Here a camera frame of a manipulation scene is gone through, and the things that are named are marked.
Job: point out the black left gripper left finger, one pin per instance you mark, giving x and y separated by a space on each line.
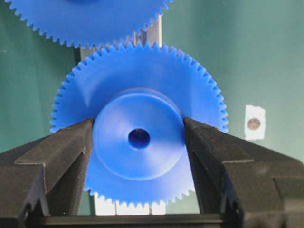
45 176

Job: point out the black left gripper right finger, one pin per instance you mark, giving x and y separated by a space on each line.
264 188

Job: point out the small blue plastic gear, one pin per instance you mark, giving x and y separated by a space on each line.
138 97

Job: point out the large blue plastic gear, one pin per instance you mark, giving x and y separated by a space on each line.
88 23

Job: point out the white tape marker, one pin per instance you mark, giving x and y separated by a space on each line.
255 122

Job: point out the grey aluminium rail plate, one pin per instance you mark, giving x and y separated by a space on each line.
95 205

